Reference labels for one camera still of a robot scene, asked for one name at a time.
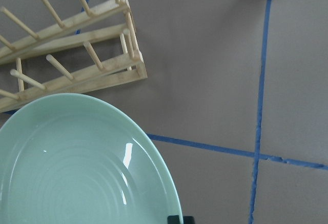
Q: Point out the brown paper table cover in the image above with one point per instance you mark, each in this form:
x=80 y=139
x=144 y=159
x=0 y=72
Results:
x=236 y=103

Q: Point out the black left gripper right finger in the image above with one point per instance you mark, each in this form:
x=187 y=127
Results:
x=189 y=220

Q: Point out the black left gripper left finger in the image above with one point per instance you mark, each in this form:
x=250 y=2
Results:
x=173 y=219

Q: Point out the wooden plate rack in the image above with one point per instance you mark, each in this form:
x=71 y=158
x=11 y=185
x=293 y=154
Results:
x=91 y=50

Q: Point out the light green plate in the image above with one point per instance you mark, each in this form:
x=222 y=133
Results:
x=72 y=158

